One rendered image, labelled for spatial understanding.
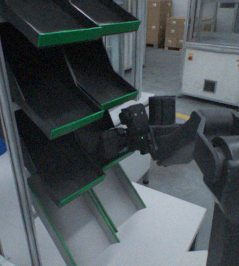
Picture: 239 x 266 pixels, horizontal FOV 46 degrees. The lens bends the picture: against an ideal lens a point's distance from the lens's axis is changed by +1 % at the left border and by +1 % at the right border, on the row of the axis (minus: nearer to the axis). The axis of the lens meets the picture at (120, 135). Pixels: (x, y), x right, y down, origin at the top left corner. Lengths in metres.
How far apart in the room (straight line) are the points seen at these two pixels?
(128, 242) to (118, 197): 0.18
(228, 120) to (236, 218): 0.12
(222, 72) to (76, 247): 4.00
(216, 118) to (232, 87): 4.13
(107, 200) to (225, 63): 3.82
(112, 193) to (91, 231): 0.14
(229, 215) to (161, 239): 0.68
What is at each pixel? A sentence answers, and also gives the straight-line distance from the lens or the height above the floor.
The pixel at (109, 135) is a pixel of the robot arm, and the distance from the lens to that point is 0.62.
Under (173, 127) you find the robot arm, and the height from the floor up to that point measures 1.35.
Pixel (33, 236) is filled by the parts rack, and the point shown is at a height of 1.05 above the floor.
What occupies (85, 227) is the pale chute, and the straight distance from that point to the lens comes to 0.77.
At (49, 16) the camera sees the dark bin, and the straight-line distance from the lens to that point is 0.57.
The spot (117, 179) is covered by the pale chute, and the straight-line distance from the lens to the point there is 0.87.
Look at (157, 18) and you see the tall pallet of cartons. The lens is 9.25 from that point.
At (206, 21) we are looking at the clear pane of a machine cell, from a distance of 4.52.
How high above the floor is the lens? 1.58
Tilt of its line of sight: 27 degrees down
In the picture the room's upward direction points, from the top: straight up
